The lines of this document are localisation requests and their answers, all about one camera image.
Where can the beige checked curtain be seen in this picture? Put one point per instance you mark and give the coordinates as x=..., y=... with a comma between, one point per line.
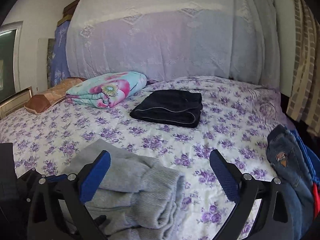
x=304, y=99

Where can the blue and red garment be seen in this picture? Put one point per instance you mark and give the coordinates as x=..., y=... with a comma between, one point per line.
x=312, y=162

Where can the brown satin pillow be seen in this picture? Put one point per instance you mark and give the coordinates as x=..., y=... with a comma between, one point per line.
x=40, y=103

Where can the blue denim jeans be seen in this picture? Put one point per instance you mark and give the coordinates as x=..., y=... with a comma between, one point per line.
x=286, y=158

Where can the folded black pants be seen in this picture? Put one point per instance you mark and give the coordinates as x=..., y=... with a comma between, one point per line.
x=171, y=107

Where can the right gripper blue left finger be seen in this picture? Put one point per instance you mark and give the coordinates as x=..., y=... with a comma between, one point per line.
x=91, y=176

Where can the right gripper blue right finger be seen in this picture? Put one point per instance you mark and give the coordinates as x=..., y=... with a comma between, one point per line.
x=227, y=174

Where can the white lace-covered headboard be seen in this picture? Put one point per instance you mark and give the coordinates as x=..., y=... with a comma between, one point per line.
x=167, y=39

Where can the purple floral bedspread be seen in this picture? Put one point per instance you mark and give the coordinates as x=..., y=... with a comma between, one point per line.
x=236, y=119

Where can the green framed window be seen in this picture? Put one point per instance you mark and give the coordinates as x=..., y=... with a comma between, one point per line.
x=10, y=41

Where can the floral turquoise folded quilt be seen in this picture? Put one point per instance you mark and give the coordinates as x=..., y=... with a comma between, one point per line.
x=108, y=90

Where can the blue patterned cloth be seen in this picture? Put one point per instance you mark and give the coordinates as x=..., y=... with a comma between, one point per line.
x=58, y=65

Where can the grey sweatpants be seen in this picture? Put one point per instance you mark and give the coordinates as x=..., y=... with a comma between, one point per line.
x=140, y=197

